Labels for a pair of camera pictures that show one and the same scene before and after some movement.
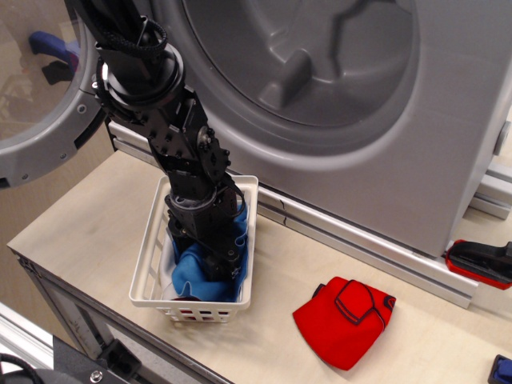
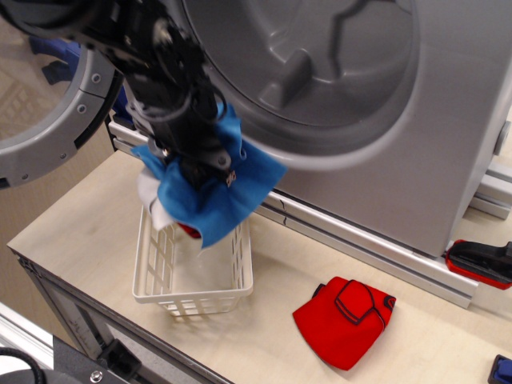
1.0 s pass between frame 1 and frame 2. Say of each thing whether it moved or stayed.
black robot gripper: moved
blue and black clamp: stayed
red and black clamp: stayed
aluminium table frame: stayed
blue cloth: moved
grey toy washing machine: stayed
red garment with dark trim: stayed
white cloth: moved
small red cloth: moved
